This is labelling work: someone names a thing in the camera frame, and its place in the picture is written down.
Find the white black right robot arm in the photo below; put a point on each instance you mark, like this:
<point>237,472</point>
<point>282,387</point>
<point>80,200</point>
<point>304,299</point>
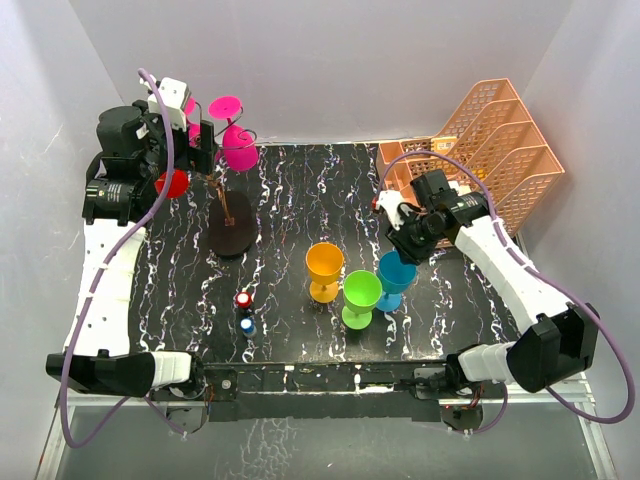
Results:
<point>557,337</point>

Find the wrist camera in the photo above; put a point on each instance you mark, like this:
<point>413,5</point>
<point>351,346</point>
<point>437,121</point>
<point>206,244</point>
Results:
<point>398,211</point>
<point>175,95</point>

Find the copper wire wine glass rack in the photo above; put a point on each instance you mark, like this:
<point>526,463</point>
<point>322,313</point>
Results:
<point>232,222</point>

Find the pink wine glass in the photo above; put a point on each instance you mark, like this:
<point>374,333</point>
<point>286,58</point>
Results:
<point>238,147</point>
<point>194,114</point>

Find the peach plastic file organizer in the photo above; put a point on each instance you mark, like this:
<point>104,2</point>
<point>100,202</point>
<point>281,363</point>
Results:
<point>493,135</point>

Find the orange wine glass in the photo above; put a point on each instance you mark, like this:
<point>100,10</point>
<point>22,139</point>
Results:
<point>324,262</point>

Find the red wine glass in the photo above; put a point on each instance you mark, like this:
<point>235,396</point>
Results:
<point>178,185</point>

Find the green wine glass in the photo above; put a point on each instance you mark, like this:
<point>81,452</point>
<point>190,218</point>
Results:
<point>362,290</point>

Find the aluminium base frame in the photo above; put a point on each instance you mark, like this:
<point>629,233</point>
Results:
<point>315,435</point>

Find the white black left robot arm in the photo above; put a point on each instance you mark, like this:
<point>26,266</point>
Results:
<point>123,182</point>

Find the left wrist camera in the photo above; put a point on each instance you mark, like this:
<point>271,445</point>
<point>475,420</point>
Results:
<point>175,95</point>

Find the blue wine glass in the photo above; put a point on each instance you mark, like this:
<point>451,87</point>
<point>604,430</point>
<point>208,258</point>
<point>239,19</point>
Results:
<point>395,277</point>

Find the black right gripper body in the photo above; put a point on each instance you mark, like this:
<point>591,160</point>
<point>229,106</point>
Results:
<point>415,236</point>

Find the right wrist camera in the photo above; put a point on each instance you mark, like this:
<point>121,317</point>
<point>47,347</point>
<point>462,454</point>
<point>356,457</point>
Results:
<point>398,211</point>

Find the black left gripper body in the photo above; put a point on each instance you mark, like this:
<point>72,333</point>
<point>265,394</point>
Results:
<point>158,156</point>

